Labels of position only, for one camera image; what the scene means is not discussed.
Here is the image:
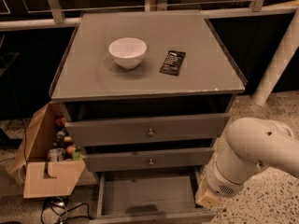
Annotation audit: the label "grey drawer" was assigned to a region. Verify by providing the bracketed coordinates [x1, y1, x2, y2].
[89, 168, 215, 224]
[65, 113, 230, 147]
[83, 147, 214, 172]

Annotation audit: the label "red item in box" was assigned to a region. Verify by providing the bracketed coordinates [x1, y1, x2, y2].
[55, 117, 66, 127]

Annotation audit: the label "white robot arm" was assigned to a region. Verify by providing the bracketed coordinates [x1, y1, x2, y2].
[195, 118, 299, 207]

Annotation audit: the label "black snack packet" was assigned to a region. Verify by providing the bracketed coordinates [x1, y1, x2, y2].
[160, 50, 186, 76]

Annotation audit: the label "silver can in box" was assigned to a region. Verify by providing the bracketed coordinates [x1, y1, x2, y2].
[49, 147, 65, 162]

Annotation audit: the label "green bottle in box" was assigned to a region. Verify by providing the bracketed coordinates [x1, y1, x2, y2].
[72, 147, 82, 161]

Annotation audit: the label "grey middle drawer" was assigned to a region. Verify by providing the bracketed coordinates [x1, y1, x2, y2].
[83, 147, 214, 172]

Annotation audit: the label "white diagonal pole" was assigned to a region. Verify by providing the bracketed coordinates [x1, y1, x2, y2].
[251, 8, 299, 105]

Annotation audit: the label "black floor cables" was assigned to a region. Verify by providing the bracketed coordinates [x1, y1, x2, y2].
[40, 196, 94, 224]

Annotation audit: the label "metal window railing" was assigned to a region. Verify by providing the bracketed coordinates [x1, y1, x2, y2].
[0, 0, 298, 32]

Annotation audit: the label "white ceramic bowl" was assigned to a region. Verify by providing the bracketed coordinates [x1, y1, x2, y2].
[108, 37, 147, 69]

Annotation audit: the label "open cardboard box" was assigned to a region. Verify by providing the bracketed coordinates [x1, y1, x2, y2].
[8, 103, 85, 199]

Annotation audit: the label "grey bottom drawer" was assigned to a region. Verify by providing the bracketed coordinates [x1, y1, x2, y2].
[89, 168, 215, 224]

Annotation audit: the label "grey top drawer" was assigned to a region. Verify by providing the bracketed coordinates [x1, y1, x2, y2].
[65, 113, 230, 147]

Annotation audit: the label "grey drawer cabinet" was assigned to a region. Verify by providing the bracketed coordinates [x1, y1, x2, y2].
[49, 9, 248, 175]

